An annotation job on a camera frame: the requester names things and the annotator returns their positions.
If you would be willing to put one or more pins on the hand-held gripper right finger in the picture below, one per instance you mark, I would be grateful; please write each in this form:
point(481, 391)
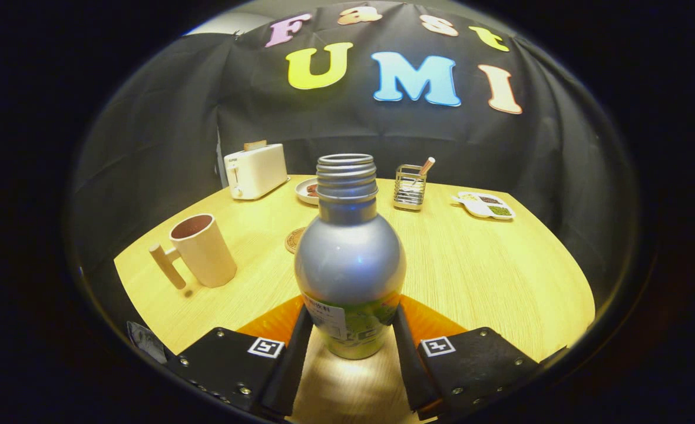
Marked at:
point(409, 365)

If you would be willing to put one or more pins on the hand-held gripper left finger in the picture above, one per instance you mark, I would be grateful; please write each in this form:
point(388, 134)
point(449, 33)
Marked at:
point(291, 365)

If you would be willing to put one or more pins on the silver bottle with green label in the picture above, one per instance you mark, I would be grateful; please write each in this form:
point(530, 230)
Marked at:
point(347, 265)

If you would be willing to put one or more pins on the round brown coaster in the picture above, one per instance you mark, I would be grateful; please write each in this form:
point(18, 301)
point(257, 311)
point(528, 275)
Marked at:
point(293, 241)

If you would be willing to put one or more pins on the white plate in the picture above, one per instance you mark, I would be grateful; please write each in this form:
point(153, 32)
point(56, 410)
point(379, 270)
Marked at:
point(304, 197)

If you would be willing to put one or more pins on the white seasoning tray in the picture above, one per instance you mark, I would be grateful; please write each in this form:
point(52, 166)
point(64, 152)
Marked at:
point(483, 206)

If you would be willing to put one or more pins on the brown sausage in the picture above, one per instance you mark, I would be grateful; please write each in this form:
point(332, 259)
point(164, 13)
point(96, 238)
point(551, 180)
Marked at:
point(312, 189)

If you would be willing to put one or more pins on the white toaster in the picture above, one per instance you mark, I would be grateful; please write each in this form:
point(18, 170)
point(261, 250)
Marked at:
point(259, 171)

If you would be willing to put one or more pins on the toast slice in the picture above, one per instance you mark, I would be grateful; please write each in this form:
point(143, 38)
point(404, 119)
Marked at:
point(254, 145)

